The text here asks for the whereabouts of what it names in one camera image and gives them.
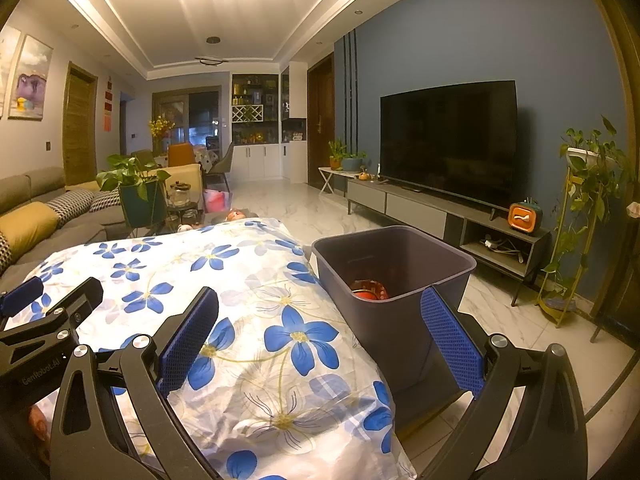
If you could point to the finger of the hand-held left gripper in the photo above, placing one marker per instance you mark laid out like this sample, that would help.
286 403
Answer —
22 297
82 305

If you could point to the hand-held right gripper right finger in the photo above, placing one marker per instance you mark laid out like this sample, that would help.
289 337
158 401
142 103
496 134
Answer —
452 340

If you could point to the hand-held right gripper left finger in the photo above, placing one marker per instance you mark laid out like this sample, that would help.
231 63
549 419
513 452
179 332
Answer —
187 340

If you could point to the grey plastic bin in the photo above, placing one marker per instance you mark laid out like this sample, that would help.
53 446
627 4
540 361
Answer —
400 320

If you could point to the orange white paper cup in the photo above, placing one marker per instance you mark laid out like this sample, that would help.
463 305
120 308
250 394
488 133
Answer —
370 291

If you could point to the person's left hand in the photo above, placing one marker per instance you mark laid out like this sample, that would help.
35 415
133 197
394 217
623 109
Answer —
39 425

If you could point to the large houndstooth cushion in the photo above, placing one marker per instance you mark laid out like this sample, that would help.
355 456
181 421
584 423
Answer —
4 252

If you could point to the yellow cushion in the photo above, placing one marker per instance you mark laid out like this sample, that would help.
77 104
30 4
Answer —
27 227

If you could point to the blue floral bedsheet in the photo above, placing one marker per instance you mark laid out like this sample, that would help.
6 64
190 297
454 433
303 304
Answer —
260 350

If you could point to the small houndstooth cushion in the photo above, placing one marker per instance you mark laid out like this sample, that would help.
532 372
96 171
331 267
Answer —
106 201
70 206

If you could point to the grey sofa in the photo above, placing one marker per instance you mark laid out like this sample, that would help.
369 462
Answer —
30 190

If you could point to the potted plant in teal pot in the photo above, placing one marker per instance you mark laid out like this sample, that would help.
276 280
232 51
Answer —
142 205

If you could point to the dark coffee table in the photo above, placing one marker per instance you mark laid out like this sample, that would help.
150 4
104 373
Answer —
200 216

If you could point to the grey television cabinet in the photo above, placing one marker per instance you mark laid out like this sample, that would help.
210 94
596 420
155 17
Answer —
415 212

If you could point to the orange toy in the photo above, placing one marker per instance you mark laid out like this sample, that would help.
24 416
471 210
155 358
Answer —
236 216

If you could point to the small orange radio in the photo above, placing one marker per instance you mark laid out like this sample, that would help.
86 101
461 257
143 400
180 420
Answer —
523 217

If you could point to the pink bag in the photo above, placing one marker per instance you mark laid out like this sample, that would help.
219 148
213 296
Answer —
216 201

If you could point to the glass jar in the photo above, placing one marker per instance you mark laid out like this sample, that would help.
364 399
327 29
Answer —
181 194

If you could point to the grey green dining chair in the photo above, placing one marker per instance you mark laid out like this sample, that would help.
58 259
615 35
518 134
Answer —
220 165

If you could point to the light wooden door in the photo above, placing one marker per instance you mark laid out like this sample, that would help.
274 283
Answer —
80 125

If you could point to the orange dining chair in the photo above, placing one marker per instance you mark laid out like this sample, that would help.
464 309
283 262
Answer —
181 154

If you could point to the white display cabinet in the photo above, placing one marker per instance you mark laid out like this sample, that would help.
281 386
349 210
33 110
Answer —
260 160

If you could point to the yellow flowers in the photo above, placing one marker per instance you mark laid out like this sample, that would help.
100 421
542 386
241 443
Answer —
161 126

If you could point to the black television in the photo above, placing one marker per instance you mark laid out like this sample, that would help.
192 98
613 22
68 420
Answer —
450 142

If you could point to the plant in blue pot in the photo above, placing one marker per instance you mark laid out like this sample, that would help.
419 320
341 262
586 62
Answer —
352 162

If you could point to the white folding side table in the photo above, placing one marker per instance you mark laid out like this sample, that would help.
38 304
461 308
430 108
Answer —
332 175

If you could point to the trailing plant on gold stand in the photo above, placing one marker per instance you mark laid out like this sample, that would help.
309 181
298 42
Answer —
590 175

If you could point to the purple painting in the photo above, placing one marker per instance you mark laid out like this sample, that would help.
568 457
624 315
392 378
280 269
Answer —
31 82

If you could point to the sliding glass door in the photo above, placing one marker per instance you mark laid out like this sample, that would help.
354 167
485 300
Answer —
187 115

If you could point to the plant in orange pot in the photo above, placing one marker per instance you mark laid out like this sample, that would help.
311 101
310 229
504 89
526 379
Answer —
336 156

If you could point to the sailboat painting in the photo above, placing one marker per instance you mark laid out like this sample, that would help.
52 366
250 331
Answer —
9 75

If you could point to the dark wooden door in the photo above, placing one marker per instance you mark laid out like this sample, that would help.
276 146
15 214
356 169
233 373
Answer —
321 125

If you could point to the ceiling lamp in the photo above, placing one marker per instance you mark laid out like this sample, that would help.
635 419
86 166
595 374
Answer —
212 61

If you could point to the round ceiling fixture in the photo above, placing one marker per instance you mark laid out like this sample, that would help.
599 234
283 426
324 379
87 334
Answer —
214 40

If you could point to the red wall decorations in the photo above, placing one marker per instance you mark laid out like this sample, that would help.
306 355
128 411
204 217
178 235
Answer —
107 105

